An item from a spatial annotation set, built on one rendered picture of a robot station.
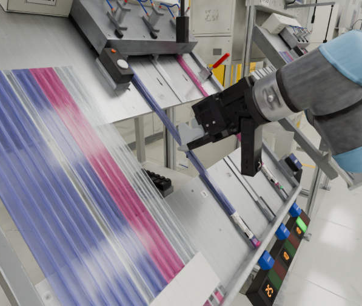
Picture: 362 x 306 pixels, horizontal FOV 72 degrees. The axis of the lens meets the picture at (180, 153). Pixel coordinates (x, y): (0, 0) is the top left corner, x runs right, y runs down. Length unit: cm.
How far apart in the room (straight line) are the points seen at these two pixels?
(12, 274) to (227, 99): 39
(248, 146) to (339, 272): 132
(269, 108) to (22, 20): 51
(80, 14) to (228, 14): 116
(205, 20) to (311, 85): 143
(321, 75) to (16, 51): 50
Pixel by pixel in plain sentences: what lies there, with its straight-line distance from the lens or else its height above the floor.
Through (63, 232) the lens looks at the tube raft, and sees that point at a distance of 38.
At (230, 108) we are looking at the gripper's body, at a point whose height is 101.
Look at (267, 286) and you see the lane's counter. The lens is 59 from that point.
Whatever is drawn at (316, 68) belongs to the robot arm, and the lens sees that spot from 39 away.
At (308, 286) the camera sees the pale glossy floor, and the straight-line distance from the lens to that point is 155.
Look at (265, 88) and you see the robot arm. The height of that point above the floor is 105.
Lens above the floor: 111
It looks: 23 degrees down
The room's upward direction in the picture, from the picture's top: straight up
